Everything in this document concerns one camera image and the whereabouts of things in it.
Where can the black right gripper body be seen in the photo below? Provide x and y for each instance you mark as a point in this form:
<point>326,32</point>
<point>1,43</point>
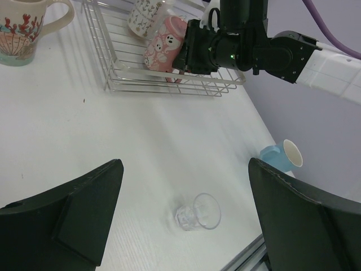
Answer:
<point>198,52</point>

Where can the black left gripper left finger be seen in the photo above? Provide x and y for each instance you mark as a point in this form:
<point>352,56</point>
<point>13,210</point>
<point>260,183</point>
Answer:
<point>64,228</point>

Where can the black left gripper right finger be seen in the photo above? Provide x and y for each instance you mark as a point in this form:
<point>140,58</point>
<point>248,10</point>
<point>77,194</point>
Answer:
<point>304,227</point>

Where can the pink ghost pattern mug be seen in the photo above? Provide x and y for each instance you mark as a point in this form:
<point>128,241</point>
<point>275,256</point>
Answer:
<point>166,45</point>

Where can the white floral mug orange inside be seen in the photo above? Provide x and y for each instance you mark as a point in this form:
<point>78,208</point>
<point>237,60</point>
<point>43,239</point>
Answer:
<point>145,16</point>

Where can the light blue mug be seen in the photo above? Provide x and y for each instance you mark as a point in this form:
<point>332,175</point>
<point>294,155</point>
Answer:
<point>284,156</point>

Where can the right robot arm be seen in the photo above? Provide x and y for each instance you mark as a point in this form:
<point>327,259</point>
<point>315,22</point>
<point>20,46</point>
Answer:
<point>289,56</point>

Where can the clear plastic cup centre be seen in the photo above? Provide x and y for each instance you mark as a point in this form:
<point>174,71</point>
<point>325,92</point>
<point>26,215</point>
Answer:
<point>203,213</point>

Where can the beige coral pattern mug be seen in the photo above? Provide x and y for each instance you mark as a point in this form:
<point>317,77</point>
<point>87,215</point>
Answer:
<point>22,26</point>

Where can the metal wire dish rack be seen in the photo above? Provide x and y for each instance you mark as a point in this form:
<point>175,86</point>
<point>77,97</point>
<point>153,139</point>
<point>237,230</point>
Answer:
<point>120,53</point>

